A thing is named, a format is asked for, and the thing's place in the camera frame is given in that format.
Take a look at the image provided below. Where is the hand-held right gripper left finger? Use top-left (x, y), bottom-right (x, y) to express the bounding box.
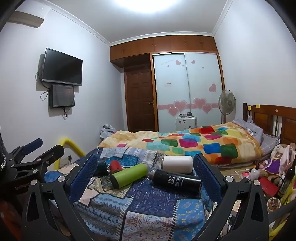
top-left (21, 154), bottom-right (99, 241)

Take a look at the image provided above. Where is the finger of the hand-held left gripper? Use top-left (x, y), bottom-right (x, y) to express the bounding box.
top-left (11, 144), bottom-right (65, 179)
top-left (9, 138), bottom-right (43, 163)

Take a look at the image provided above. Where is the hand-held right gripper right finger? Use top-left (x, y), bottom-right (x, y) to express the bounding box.
top-left (193, 153), bottom-right (271, 241)

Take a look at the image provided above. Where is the dark green cup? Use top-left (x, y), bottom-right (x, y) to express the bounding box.
top-left (93, 161), bottom-right (109, 177)

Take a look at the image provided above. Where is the black cup with white print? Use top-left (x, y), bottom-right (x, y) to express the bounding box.
top-left (150, 169), bottom-right (202, 194)

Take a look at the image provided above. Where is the red cup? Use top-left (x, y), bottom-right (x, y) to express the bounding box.
top-left (109, 160), bottom-right (122, 174)

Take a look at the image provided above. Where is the colourful checked blanket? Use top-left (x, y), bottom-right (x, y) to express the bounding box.
top-left (99, 122), bottom-right (264, 166)

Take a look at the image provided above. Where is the white squeeze bottle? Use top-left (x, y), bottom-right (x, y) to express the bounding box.
top-left (249, 166), bottom-right (261, 180)

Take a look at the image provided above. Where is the grey bag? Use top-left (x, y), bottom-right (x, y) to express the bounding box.
top-left (100, 124), bottom-right (116, 140)

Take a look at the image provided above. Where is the white small cabinet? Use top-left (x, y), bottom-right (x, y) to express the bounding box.
top-left (175, 115), bottom-right (198, 131)

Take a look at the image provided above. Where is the red box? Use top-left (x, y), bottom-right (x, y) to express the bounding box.
top-left (257, 177), bottom-right (279, 198)

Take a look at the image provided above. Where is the blue patchwork blanket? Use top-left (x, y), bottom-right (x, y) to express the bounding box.
top-left (43, 146), bottom-right (223, 241)

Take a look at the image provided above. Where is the grey checked pillow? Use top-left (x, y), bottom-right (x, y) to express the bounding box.
top-left (261, 133), bottom-right (281, 151)

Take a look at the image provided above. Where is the round jar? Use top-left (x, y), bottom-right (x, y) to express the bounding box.
top-left (267, 198), bottom-right (282, 214)

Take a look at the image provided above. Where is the standing fan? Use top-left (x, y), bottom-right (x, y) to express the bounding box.
top-left (218, 89), bottom-right (236, 125)

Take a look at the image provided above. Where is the dark glass bottle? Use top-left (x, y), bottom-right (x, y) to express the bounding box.
top-left (278, 159), bottom-right (295, 198)

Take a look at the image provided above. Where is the pink plastic bag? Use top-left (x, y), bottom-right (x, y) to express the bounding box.
top-left (275, 143), bottom-right (296, 177)

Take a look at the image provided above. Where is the wooden bed headboard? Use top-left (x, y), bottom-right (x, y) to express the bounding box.
top-left (243, 102), bottom-right (296, 147)

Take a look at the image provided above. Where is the brown wooden door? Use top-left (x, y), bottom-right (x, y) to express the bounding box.
top-left (124, 66), bottom-right (158, 133)

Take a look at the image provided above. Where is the wooden wardrobe with sliding doors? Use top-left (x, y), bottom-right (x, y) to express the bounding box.
top-left (109, 35), bottom-right (226, 134)

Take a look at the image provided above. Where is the yellow padded rail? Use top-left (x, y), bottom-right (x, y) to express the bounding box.
top-left (53, 138), bottom-right (87, 171)

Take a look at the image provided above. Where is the black television cable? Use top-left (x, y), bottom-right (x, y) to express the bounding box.
top-left (35, 67), bottom-right (50, 101)

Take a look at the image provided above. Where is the small wall-mounted monitor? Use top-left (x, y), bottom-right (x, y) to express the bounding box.
top-left (48, 84), bottom-right (75, 109)

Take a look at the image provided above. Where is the wall-mounted black television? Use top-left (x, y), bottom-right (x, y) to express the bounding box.
top-left (41, 48), bottom-right (83, 87)

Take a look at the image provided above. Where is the wall air conditioner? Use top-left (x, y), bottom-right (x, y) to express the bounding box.
top-left (9, 10), bottom-right (45, 29)

